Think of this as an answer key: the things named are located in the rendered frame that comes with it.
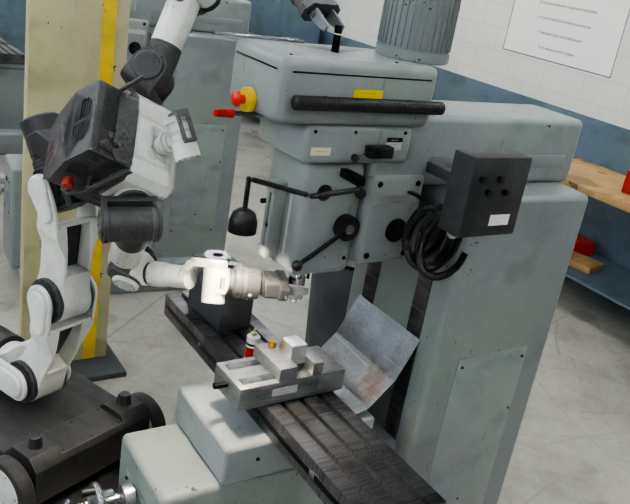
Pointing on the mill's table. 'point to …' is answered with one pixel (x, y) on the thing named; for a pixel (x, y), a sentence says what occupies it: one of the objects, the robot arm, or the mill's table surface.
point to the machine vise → (244, 368)
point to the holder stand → (222, 314)
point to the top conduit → (366, 105)
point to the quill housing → (313, 213)
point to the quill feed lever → (345, 225)
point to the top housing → (328, 81)
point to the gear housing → (334, 141)
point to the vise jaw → (275, 362)
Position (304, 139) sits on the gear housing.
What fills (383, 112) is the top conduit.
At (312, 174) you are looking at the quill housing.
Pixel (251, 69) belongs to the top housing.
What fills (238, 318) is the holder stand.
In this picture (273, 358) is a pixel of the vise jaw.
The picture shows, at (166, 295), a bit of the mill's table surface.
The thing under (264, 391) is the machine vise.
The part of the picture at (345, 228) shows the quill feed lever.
